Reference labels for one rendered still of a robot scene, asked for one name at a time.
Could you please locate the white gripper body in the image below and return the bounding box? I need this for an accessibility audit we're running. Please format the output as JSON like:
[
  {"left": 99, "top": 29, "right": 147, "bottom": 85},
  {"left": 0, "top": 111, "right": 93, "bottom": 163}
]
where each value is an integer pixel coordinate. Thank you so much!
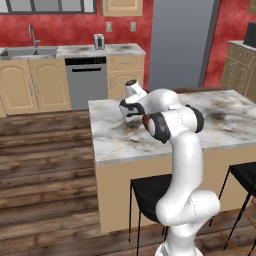
[{"left": 123, "top": 112, "right": 144, "bottom": 124}]

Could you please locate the reddish brown bowl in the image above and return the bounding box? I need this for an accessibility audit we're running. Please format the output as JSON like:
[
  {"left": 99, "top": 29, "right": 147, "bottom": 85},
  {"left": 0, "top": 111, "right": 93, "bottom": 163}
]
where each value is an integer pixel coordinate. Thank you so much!
[{"left": 141, "top": 113, "right": 151, "bottom": 132}]

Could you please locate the beige drawer cupboard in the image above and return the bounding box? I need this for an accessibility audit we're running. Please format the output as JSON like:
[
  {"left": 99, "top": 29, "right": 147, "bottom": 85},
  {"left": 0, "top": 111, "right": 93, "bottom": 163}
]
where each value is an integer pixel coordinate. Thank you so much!
[{"left": 106, "top": 54, "right": 146, "bottom": 100}]

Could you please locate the grey dishwasher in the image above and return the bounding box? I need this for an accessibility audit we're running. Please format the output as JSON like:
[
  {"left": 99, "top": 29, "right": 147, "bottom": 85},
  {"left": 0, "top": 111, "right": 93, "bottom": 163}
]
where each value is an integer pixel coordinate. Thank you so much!
[{"left": 64, "top": 56, "right": 109, "bottom": 112}]

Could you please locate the beige kitchen island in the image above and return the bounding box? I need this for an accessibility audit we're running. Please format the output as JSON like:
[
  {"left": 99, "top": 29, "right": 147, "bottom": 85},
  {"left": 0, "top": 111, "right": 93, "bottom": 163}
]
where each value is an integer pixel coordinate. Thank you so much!
[{"left": 87, "top": 88, "right": 256, "bottom": 235}]

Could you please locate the black bar stool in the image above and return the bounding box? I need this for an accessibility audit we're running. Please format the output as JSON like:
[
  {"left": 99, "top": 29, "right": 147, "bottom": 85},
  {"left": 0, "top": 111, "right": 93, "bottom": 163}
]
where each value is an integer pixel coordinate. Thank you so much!
[
  {"left": 127, "top": 173, "right": 174, "bottom": 256},
  {"left": 208, "top": 161, "right": 256, "bottom": 256}
]

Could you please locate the tall grey fridge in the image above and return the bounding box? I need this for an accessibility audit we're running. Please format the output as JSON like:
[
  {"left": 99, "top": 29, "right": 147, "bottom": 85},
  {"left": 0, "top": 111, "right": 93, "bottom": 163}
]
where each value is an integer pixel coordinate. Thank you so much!
[{"left": 147, "top": 0, "right": 222, "bottom": 92}]

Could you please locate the beige arched-door cupboard run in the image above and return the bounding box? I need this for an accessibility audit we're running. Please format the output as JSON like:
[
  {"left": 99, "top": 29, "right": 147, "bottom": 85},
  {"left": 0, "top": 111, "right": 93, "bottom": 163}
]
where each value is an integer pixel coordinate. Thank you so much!
[{"left": 0, "top": 57, "right": 73, "bottom": 118}]

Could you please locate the beige side cupboard run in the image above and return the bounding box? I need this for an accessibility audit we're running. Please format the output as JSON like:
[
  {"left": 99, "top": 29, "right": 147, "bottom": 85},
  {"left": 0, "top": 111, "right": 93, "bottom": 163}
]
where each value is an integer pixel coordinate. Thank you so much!
[{"left": 220, "top": 40, "right": 256, "bottom": 105}]

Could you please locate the grey sink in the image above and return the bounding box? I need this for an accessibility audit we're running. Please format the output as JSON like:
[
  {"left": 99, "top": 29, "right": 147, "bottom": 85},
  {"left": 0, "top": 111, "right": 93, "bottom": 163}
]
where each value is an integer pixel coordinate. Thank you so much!
[{"left": 1, "top": 46, "right": 59, "bottom": 61}]

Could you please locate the silver tap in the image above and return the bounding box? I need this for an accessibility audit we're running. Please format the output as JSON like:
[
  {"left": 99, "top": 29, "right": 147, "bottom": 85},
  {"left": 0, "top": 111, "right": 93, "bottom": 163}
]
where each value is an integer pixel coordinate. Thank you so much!
[{"left": 27, "top": 23, "right": 42, "bottom": 49}]

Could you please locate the dark-framed window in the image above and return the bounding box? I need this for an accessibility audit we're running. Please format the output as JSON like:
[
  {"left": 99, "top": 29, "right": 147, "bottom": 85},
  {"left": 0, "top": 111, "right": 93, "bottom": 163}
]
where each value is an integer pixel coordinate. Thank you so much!
[{"left": 0, "top": 0, "right": 98, "bottom": 15}]

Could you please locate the black microwave oven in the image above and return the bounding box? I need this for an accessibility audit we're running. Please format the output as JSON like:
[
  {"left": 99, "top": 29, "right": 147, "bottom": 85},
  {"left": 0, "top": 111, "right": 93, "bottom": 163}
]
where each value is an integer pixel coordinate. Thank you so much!
[{"left": 242, "top": 22, "right": 256, "bottom": 49}]

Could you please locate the beige corner wall cupboard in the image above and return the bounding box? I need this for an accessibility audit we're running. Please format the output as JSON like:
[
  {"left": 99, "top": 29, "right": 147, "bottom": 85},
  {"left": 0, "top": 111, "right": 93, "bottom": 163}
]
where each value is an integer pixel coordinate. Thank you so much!
[{"left": 247, "top": 0, "right": 256, "bottom": 15}]

